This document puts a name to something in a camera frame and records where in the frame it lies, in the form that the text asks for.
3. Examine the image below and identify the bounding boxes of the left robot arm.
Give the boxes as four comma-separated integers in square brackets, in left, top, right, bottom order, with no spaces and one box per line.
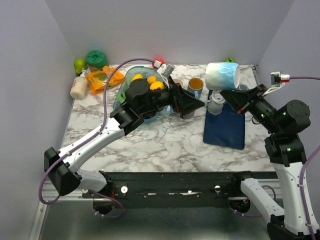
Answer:
[44,78,205,198]

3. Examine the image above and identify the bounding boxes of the grey white mug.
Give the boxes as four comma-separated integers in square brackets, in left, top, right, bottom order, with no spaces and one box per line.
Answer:
[205,90,226,115]

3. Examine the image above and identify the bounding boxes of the red apple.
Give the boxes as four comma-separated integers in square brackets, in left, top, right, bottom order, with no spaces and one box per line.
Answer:
[153,58,165,68]

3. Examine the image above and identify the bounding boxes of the yellow mango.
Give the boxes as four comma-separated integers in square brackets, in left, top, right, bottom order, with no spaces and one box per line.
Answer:
[131,74,143,82]

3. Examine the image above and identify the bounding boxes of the cream lotion bottle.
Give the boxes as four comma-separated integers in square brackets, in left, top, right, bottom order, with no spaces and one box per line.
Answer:
[70,68,88,100]

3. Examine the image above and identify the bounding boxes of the blue butterfly mug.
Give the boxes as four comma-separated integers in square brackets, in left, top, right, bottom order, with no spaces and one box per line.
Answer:
[187,78,204,99]

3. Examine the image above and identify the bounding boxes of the pink mug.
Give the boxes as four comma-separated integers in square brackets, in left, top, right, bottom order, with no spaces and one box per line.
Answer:
[173,78,184,88]

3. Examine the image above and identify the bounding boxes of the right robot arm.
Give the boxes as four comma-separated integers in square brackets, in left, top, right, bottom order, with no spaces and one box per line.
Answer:
[220,84,320,240]

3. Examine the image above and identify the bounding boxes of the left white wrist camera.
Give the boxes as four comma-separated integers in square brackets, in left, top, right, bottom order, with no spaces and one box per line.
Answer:
[157,63,175,84]

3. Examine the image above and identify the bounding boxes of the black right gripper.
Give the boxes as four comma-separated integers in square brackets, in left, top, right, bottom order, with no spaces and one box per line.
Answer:
[221,83,283,135]

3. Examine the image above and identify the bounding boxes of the yellow lemon right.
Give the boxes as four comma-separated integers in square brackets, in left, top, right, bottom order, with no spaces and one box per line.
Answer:
[149,81,165,92]

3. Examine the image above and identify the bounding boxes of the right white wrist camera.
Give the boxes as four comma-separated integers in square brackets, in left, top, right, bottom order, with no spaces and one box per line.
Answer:
[263,71,289,97]

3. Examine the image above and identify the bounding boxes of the red dragon fruit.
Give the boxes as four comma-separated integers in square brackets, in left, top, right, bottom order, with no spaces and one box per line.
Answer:
[115,90,126,103]

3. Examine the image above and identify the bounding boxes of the purple mug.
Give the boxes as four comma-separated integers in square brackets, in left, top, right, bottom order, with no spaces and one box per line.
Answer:
[184,111,196,119]

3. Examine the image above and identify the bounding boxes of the orange snack bag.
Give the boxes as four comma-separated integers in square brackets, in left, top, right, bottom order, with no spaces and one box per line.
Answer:
[86,66,125,95]

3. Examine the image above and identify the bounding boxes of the green pear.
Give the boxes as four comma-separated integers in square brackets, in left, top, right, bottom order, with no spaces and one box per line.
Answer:
[74,58,87,75]

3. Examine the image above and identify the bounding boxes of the small orange fruit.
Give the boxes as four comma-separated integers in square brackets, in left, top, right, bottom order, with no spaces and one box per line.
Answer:
[147,75,157,85]

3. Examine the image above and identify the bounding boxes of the dark purple grapes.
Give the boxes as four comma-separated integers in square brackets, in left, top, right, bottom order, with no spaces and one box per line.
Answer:
[142,111,158,119]

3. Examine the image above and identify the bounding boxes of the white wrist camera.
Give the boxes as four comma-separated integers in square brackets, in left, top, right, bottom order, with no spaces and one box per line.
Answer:
[263,71,289,97]
[157,63,175,84]

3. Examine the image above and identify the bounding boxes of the dark teal mug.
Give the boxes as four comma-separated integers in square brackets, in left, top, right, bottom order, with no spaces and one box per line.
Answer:
[237,83,249,91]

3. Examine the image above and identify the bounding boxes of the light blue faceted mug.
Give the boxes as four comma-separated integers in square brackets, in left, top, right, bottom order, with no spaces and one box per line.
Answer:
[160,105,175,116]

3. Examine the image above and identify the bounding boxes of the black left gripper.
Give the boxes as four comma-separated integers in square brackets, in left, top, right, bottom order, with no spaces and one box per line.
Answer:
[137,75,204,115]

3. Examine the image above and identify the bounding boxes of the dark blue tray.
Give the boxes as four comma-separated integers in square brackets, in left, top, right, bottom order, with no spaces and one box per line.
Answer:
[203,103,245,150]

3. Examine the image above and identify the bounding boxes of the black table frame rail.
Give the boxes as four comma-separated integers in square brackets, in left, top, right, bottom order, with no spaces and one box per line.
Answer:
[79,170,278,210]

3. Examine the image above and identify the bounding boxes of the light blue white mug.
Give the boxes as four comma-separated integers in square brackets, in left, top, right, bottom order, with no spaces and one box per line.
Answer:
[204,62,240,91]

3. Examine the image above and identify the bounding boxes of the green black ball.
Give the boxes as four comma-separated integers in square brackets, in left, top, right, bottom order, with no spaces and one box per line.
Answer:
[224,57,236,63]

